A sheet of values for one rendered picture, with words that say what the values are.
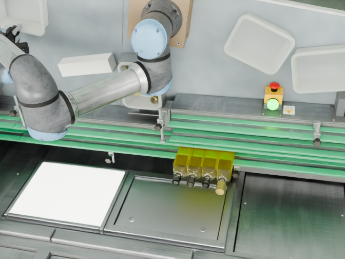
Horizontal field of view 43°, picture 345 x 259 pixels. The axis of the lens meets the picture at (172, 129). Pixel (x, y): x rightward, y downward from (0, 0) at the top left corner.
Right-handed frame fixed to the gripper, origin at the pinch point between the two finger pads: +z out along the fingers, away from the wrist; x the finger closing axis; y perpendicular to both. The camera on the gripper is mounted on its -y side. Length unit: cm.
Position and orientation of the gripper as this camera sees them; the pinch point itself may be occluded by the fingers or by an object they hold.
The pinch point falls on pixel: (21, 26)
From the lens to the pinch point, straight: 199.3
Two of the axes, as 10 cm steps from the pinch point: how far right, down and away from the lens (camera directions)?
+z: 2.4, -7.1, 6.6
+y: -9.7, -2.0, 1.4
